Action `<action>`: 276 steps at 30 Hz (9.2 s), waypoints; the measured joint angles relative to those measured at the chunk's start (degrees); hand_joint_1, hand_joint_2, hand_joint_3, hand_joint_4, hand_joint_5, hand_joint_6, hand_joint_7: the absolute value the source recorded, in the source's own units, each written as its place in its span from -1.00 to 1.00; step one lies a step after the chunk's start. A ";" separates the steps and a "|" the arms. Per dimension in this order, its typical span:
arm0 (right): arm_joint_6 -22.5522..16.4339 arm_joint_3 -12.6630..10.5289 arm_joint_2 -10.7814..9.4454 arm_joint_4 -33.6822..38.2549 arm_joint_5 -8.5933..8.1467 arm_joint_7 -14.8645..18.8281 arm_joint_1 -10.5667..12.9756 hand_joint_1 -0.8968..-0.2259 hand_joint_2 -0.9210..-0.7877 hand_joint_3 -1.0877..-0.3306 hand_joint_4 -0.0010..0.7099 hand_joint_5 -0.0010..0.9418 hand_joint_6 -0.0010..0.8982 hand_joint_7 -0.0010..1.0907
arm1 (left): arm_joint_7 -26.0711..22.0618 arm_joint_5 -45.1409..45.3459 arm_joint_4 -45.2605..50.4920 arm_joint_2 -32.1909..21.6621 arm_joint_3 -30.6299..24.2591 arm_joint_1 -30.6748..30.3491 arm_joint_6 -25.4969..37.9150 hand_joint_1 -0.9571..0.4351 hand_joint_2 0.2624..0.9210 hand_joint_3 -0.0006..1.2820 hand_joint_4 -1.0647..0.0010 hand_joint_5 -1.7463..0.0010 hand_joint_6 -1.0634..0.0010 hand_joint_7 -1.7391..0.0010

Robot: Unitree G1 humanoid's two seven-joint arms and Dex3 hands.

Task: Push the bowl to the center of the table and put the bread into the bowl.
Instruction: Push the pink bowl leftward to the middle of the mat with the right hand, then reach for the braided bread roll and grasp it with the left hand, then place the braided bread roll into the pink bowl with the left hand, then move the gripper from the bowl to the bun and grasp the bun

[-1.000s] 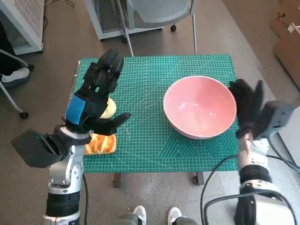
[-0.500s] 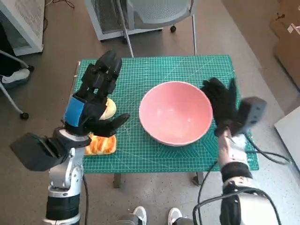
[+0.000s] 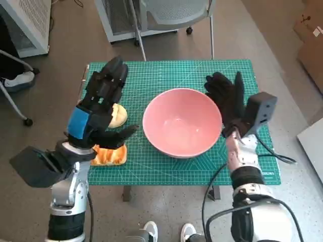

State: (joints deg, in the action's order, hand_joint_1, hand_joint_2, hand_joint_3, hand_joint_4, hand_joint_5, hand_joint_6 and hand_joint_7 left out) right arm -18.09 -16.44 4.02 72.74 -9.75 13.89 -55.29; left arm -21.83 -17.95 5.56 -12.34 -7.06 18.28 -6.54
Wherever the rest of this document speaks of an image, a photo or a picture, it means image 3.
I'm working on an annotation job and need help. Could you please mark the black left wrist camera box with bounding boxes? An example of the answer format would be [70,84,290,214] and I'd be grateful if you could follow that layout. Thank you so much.
[9,146,74,188]

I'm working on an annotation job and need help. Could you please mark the metal chair base with casters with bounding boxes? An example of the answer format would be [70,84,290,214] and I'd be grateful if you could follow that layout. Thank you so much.
[0,49,41,127]

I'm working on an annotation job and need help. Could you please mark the round bread bun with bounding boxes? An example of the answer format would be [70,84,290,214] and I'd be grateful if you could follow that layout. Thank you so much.
[108,103,128,128]

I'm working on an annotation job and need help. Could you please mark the pink bowl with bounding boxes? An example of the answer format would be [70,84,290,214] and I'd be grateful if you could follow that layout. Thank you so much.
[142,87,223,159]

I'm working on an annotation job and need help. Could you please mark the person's foot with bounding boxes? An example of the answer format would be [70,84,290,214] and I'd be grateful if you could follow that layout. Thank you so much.
[1,71,35,89]

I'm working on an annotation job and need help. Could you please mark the rectangular toast bread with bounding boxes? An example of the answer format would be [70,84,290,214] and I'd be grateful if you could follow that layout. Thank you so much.
[90,143,128,166]

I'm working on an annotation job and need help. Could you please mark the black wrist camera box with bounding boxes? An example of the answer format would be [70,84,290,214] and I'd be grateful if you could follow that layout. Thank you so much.
[243,92,278,138]
[9,146,74,188]

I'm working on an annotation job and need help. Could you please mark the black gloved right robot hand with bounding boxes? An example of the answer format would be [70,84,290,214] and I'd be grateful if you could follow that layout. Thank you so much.
[204,72,250,138]

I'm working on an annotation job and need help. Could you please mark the green cutting mat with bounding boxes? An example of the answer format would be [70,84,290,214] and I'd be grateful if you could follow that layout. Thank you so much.
[84,59,282,187]

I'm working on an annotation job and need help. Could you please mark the black right camera cable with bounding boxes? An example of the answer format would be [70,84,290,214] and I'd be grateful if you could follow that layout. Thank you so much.
[256,135,297,164]

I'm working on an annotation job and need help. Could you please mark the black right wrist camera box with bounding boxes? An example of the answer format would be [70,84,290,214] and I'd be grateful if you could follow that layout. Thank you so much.
[243,92,278,138]

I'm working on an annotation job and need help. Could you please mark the person's leg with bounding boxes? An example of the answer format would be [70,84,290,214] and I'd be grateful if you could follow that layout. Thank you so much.
[0,17,26,81]

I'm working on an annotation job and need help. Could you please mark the dark leg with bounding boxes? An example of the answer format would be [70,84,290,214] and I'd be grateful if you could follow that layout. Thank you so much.
[189,233,210,242]

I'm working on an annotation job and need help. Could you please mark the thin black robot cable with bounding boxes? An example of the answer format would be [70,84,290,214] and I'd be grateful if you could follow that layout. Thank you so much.
[201,162,229,242]

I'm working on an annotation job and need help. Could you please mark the brown cardboard box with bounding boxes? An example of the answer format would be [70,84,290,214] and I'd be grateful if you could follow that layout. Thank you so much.
[292,0,323,95]

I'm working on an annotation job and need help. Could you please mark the grey mesh chair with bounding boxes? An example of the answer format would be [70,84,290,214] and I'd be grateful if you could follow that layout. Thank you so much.
[128,0,217,61]

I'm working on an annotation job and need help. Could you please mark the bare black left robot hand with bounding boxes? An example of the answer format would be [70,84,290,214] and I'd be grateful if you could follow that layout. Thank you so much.
[66,55,140,149]

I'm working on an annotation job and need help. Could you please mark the thick black looped cable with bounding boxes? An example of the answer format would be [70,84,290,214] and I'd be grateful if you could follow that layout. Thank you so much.
[205,199,305,242]

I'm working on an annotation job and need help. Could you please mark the grey leg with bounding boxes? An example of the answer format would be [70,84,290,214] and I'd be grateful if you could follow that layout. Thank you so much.
[125,230,149,242]

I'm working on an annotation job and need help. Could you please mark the black left upper arm cable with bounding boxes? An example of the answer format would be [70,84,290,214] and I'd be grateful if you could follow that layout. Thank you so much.
[87,191,95,242]

